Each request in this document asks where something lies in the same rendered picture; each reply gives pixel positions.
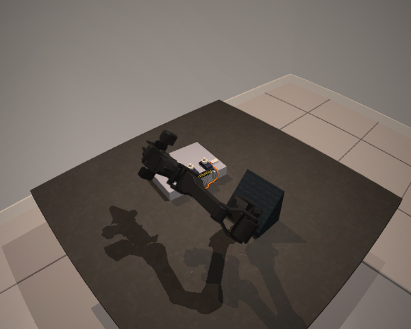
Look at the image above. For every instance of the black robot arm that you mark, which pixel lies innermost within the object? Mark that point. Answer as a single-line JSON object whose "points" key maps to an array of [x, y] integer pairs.
{"points": [[240, 209]]}

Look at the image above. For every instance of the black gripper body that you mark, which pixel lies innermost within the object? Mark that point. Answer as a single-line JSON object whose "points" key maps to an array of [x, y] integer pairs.
{"points": [[167, 138]]}

